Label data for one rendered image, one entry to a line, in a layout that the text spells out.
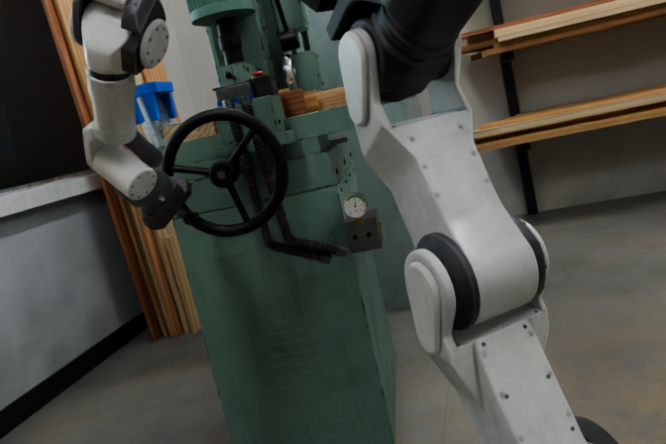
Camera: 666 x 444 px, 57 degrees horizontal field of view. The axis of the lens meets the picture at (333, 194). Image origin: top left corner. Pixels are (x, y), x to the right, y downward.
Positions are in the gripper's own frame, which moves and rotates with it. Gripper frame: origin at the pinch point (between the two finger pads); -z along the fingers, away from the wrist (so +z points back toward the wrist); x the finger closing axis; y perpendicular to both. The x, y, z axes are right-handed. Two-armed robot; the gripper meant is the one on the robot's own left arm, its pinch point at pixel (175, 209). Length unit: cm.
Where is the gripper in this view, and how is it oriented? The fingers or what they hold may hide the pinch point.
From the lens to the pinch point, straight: 134.5
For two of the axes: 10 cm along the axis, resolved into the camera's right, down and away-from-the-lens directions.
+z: -2.0, -3.5, -9.2
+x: 5.9, -7.9, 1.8
